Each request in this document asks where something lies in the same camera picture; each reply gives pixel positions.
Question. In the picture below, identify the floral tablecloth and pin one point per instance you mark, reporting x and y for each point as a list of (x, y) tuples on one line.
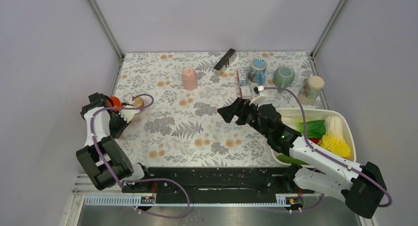
[(183, 128)]

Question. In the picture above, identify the green cucumber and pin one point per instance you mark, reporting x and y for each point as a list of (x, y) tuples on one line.
[(290, 160)]

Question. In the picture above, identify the large orange mug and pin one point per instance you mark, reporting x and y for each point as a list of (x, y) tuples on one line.
[(114, 102)]

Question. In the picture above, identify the cream painted mug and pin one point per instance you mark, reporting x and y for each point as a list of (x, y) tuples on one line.
[(310, 90)]

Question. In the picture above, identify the red chili pepper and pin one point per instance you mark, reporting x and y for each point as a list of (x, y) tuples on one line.
[(314, 141)]

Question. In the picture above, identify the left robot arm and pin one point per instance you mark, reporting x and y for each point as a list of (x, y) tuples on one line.
[(102, 159)]

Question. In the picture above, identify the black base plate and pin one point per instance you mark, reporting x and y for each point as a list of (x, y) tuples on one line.
[(212, 180)]

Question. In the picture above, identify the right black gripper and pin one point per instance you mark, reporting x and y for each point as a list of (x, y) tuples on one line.
[(238, 108)]

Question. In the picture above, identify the small orange mug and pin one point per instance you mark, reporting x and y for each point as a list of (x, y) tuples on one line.
[(138, 102)]

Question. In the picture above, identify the green bok choy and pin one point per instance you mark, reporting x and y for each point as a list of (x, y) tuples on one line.
[(314, 128)]

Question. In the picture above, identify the white slotted cable duct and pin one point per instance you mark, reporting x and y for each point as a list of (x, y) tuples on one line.
[(249, 200)]

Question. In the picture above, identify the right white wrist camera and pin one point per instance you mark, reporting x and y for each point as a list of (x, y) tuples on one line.
[(260, 95)]

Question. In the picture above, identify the green glazed mug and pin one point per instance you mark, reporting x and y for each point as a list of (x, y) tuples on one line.
[(283, 77)]

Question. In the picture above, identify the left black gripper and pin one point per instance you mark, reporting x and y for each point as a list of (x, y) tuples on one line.
[(117, 133)]

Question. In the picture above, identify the blue butterfly mug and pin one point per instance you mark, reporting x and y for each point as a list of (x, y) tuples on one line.
[(256, 72)]

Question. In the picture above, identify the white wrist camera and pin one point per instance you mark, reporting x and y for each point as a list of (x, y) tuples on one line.
[(128, 112), (260, 95)]

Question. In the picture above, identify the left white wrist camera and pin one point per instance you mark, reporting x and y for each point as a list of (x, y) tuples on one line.
[(128, 112)]

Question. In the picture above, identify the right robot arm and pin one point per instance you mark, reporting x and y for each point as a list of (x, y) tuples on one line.
[(360, 187)]

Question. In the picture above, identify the yellow napa cabbage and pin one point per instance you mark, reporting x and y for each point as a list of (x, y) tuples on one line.
[(333, 139)]

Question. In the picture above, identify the light pink cup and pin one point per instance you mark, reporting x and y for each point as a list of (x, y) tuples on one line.
[(189, 79)]

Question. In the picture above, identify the white red toothpaste box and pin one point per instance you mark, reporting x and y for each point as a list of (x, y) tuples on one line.
[(244, 87)]

